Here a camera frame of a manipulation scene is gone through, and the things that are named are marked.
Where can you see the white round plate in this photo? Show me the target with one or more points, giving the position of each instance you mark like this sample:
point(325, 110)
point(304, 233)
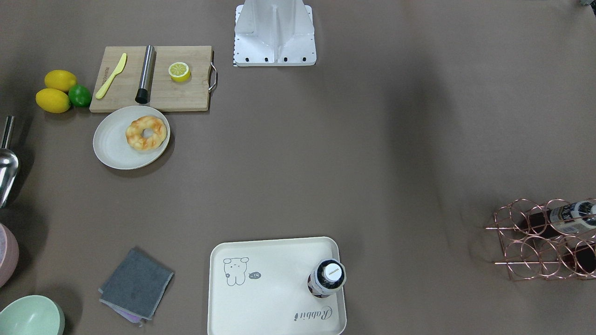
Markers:
point(111, 145)

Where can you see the glazed twisted donut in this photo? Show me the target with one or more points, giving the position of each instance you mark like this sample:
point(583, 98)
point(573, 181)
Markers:
point(146, 133)

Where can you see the tea bottle on tray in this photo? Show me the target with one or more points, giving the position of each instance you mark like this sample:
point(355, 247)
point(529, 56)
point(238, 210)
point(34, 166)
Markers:
point(327, 278)

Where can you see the cream rabbit tray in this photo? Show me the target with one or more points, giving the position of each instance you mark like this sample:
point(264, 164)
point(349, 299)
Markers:
point(260, 288)

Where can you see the half lemon slice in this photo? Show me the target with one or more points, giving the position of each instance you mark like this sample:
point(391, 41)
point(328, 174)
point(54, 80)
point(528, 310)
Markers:
point(179, 71)

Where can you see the bamboo cutting board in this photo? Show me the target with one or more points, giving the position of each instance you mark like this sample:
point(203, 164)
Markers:
point(165, 94)

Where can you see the grey folded cloth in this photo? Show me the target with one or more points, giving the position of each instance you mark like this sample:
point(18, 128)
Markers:
point(136, 287)

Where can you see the yellow plastic knife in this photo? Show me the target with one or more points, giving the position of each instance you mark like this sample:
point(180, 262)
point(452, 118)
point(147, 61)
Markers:
point(117, 70)

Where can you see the tea bottle upper rack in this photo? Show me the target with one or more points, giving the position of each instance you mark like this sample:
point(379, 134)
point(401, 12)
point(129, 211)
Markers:
point(570, 219)

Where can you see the green lime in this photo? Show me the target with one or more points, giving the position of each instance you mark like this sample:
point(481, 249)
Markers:
point(79, 96)

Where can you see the yellow lemon upper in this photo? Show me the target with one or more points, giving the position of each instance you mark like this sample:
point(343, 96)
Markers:
point(61, 80)

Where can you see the yellow lemon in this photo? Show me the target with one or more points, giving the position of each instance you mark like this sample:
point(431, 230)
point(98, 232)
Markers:
point(53, 100)
point(61, 80)

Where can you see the yellow lemon lower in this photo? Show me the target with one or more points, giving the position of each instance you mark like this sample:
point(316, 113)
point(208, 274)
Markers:
point(53, 100)

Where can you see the steel ice scoop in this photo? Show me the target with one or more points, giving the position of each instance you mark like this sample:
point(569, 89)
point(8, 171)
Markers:
point(9, 163)

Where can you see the pink bowl with ice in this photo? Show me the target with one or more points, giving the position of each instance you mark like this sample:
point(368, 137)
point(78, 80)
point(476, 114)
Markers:
point(9, 254)

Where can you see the mint green bowl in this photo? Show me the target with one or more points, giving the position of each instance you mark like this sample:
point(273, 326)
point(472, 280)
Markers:
point(32, 315)

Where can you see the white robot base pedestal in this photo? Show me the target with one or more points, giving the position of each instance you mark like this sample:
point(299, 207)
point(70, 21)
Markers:
point(274, 33)

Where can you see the copper wire bottle rack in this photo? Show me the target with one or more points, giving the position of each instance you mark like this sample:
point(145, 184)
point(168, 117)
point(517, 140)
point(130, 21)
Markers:
point(530, 257)

